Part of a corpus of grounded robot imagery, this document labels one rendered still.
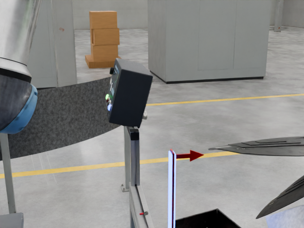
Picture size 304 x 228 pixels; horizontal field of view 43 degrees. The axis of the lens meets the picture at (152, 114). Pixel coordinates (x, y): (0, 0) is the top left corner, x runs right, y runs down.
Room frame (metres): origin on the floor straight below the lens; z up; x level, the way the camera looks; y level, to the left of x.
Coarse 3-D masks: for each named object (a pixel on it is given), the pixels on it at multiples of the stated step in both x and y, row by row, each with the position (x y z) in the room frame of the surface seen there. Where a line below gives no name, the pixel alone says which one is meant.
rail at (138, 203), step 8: (136, 192) 1.17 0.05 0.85; (136, 200) 1.09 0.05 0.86; (144, 200) 1.09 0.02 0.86; (136, 208) 1.04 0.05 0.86; (144, 208) 1.04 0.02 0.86; (136, 216) 1.02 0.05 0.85; (144, 216) 1.02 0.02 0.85; (136, 224) 1.02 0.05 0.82; (144, 224) 0.95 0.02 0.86; (152, 224) 0.95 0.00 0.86
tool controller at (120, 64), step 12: (120, 60) 1.44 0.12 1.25; (120, 72) 1.24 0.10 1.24; (132, 72) 1.25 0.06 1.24; (144, 72) 1.28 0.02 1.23; (120, 84) 1.24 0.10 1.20; (132, 84) 1.25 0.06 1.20; (144, 84) 1.25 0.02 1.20; (120, 96) 1.24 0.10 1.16; (132, 96) 1.25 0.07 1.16; (144, 96) 1.25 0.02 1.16; (120, 108) 1.24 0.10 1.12; (132, 108) 1.24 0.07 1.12; (144, 108) 1.25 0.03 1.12; (120, 120) 1.24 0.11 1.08; (132, 120) 1.24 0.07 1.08
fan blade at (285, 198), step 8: (296, 184) 0.90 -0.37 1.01; (288, 192) 0.89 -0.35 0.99; (296, 192) 0.85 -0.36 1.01; (272, 200) 0.94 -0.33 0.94; (280, 200) 0.88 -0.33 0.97; (288, 200) 0.85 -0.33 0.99; (296, 200) 0.82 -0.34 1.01; (264, 208) 0.92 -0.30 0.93; (272, 208) 0.87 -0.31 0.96; (280, 208) 0.84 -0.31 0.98
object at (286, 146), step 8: (296, 136) 0.79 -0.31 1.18; (232, 144) 0.75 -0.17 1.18; (240, 144) 0.74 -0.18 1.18; (248, 144) 0.72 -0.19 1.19; (256, 144) 0.71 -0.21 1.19; (264, 144) 0.71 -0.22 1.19; (272, 144) 0.72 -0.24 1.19; (280, 144) 0.71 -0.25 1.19; (288, 144) 0.71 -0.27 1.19; (296, 144) 0.71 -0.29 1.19; (240, 152) 0.62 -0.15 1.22; (248, 152) 0.62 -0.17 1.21; (256, 152) 0.63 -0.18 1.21; (264, 152) 0.64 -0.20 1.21; (272, 152) 0.65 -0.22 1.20; (280, 152) 0.65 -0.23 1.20; (288, 152) 0.66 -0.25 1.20; (296, 152) 0.66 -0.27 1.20
